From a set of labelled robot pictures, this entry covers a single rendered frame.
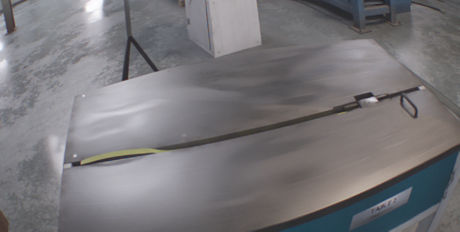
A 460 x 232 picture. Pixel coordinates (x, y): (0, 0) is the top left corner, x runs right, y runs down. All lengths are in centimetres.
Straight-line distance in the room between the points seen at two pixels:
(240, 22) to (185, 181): 217
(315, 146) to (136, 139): 33
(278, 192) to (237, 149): 14
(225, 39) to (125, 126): 198
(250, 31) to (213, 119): 205
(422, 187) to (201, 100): 54
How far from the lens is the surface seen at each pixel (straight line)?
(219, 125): 80
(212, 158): 73
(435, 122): 84
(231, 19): 275
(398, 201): 75
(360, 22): 332
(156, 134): 81
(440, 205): 95
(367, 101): 87
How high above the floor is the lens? 118
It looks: 32 degrees down
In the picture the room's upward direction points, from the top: 6 degrees counter-clockwise
